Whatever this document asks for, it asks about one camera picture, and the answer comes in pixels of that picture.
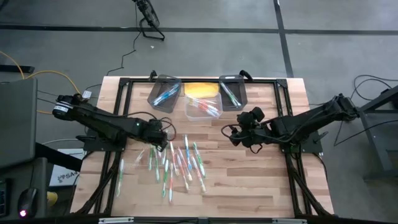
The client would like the yellow extension cable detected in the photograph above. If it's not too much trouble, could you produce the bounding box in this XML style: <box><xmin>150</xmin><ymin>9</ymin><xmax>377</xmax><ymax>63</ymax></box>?
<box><xmin>0</xmin><ymin>50</ymin><xmax>84</xmax><ymax>115</ymax></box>

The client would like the black metal side table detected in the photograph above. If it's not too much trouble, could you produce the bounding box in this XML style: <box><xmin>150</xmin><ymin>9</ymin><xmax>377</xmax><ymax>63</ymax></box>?
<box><xmin>344</xmin><ymin>85</ymin><xmax>398</xmax><ymax>182</ymax></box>

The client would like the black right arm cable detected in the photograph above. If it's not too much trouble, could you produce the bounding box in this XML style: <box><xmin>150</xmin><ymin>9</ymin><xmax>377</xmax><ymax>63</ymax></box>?
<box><xmin>220</xmin><ymin>123</ymin><xmax>246</xmax><ymax>147</ymax></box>

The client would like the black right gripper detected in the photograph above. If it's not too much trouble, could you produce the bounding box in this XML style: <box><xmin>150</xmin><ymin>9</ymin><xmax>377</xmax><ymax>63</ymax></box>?
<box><xmin>229</xmin><ymin>119</ymin><xmax>271</xmax><ymax>149</ymax></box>

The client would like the black computer mouse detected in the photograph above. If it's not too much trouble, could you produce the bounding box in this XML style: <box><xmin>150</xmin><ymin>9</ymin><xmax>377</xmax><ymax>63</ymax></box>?
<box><xmin>17</xmin><ymin>187</ymin><xmax>40</xmax><ymax>219</ymax></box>

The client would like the white printed sheet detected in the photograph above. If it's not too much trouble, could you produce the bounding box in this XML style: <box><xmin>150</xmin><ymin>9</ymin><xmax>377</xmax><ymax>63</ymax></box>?
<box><xmin>49</xmin><ymin>147</ymin><xmax>86</xmax><ymax>187</ymax></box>

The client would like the black keyboard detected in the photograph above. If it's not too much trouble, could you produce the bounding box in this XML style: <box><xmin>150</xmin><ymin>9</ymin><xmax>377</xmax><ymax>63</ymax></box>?
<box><xmin>0</xmin><ymin>179</ymin><xmax>9</xmax><ymax>218</ymax></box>

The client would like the dark translucent grey bin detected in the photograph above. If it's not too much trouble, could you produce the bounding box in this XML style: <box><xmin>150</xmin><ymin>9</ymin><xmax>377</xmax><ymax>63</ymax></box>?
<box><xmin>147</xmin><ymin>73</ymin><xmax>183</xmax><ymax>114</ymax></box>
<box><xmin>218</xmin><ymin>74</ymin><xmax>249</xmax><ymax>112</ymax></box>

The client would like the blue white toothbrush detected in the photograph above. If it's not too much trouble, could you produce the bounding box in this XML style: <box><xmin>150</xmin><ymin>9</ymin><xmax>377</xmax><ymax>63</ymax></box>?
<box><xmin>157</xmin><ymin>88</ymin><xmax>182</xmax><ymax>107</ymax></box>
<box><xmin>153</xmin><ymin>83</ymin><xmax>180</xmax><ymax>106</ymax></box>
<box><xmin>182</xmin><ymin>134</ymin><xmax>193</xmax><ymax>172</ymax></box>

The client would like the yellow plastic object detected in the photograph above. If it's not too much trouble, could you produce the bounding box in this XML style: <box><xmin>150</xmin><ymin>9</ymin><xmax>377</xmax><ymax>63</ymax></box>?
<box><xmin>46</xmin><ymin>191</ymin><xmax>59</xmax><ymax>208</ymax></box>

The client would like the black square base plate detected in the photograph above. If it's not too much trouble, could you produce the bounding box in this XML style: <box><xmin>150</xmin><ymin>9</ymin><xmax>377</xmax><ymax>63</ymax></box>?
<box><xmin>279</xmin><ymin>130</ymin><xmax>324</xmax><ymax>154</ymax></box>
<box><xmin>76</xmin><ymin>134</ymin><xmax>128</xmax><ymax>152</ymax></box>

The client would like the black floor cable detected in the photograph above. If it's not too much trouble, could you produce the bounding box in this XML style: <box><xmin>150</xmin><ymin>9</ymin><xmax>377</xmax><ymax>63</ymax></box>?
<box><xmin>106</xmin><ymin>4</ymin><xmax>140</xmax><ymax>77</ymax></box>

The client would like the silver metal bracket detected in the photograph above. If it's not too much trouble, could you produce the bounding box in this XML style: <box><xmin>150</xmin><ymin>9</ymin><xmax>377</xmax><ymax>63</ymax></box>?
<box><xmin>271</xmin><ymin>218</ymin><xmax>308</xmax><ymax>224</ymax></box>
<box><xmin>98</xmin><ymin>217</ymin><xmax>135</xmax><ymax>224</ymax></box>

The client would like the pile of bagged toothbrushes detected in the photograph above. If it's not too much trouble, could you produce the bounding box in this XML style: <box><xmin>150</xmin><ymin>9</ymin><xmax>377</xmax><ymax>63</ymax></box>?
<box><xmin>192</xmin><ymin>154</ymin><xmax>206</xmax><ymax>194</ymax></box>

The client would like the yellow cloth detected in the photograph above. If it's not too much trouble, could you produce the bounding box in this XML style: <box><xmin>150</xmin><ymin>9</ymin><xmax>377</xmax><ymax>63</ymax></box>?
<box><xmin>183</xmin><ymin>82</ymin><xmax>220</xmax><ymax>98</ymax></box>

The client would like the clear plastic bin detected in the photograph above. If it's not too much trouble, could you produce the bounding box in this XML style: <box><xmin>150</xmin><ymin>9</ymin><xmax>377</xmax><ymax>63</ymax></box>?
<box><xmin>183</xmin><ymin>90</ymin><xmax>224</xmax><ymax>122</ymax></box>

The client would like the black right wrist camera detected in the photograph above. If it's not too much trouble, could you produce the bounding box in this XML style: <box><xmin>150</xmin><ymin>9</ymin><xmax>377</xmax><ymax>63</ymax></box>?
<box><xmin>237</xmin><ymin>106</ymin><xmax>266</xmax><ymax>126</ymax></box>

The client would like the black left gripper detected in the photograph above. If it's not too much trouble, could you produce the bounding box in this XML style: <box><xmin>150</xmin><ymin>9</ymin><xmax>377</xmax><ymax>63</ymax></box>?
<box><xmin>144</xmin><ymin>119</ymin><xmax>170</xmax><ymax>153</ymax></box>

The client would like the black aluminium table frame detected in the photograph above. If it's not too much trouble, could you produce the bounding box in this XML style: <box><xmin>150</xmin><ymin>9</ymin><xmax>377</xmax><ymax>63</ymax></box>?
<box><xmin>70</xmin><ymin>76</ymin><xmax>335</xmax><ymax>218</ymax></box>

